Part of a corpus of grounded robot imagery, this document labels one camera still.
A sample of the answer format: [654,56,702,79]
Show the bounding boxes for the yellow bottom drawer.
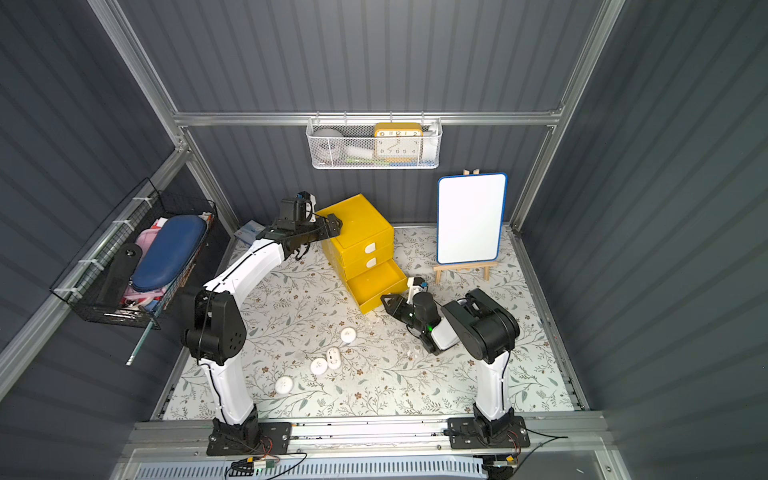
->
[346,259,407,314]

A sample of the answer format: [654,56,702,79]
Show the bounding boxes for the yellow three-drawer cabinet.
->
[318,194,394,282]

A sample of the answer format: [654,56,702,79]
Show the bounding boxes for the white earphone case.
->
[310,358,328,376]
[326,347,342,370]
[340,327,357,344]

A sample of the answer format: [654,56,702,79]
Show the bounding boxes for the white earphone case isolated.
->
[274,376,294,395]

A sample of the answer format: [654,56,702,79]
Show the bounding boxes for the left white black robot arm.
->
[182,192,343,426]

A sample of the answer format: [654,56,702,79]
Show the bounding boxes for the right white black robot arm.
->
[380,288,520,432]

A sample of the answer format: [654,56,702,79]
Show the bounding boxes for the small wooden easel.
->
[433,168,500,286]

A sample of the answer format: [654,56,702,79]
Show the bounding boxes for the white tape roll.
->
[309,128,345,164]

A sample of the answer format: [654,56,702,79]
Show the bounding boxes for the yellow alarm clock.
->
[374,122,424,162]

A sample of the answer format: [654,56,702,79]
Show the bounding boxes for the blue oval case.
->
[131,215,207,293]

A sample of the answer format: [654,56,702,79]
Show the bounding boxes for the pink items in basket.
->
[122,217,167,310]

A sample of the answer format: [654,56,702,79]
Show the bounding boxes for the black object in basket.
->
[95,243,142,307]

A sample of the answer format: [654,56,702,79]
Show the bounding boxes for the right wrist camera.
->
[406,276,428,305]

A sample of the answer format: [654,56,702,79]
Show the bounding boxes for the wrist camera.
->
[295,191,316,223]
[406,276,428,305]

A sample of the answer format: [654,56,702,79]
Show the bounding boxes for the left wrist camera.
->
[295,191,316,223]

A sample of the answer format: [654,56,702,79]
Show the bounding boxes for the white wire wall basket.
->
[305,117,443,170]

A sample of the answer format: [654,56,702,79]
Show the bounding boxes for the white board blue frame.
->
[435,172,509,266]

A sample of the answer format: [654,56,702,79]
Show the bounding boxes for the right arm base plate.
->
[443,416,531,451]

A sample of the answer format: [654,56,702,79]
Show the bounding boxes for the black wire side basket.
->
[51,179,218,329]

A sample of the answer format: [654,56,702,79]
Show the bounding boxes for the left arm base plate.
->
[206,419,292,456]

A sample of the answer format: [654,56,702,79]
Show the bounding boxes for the aluminium front rail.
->
[119,411,615,462]

